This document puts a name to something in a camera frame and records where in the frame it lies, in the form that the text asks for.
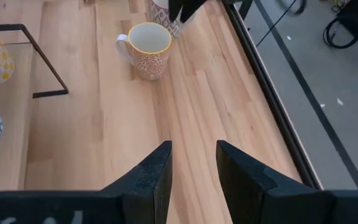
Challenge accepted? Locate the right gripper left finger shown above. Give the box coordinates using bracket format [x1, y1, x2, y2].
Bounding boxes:
[99, 140, 174, 224]

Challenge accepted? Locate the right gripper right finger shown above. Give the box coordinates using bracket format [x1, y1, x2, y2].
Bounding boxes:
[215, 139, 334, 224]

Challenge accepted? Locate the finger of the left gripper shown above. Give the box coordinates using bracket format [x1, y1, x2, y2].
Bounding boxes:
[180, 0, 209, 24]
[168, 0, 185, 23]

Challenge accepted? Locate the grey diamond patterned mug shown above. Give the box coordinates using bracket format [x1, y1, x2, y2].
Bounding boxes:
[149, 0, 188, 39]

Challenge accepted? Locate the coral floral patterned mug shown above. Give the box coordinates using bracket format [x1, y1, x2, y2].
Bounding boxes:
[116, 21, 173, 82]

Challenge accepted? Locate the long black floor cable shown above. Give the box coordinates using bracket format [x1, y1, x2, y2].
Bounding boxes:
[255, 0, 298, 47]

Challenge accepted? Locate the black aluminium rig frame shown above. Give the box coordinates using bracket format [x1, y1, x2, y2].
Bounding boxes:
[222, 0, 323, 190]

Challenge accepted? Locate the coiled black cable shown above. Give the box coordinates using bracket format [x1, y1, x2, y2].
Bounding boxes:
[323, 17, 358, 50]

